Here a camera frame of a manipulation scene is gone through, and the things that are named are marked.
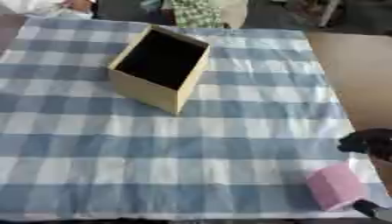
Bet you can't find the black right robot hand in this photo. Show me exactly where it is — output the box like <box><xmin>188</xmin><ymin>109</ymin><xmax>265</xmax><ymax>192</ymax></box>
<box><xmin>335</xmin><ymin>128</ymin><xmax>392</xmax><ymax>221</ymax></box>

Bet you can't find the pink block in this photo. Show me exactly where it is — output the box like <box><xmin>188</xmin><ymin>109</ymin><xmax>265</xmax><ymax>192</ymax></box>
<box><xmin>304</xmin><ymin>162</ymin><xmax>371</xmax><ymax>212</ymax></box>

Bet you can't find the tan cardboard box black inside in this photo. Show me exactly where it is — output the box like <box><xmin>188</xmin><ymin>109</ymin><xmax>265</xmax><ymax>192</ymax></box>
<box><xmin>105</xmin><ymin>24</ymin><xmax>214</xmax><ymax>115</ymax></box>

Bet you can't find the green and white checked cloth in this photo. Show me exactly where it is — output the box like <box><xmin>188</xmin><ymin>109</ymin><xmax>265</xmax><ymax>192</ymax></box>
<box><xmin>170</xmin><ymin>0</ymin><xmax>224</xmax><ymax>29</ymax></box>

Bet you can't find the person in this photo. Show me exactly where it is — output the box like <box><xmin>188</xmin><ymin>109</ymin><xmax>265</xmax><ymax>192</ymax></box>
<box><xmin>0</xmin><ymin>0</ymin><xmax>98</xmax><ymax>18</ymax></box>

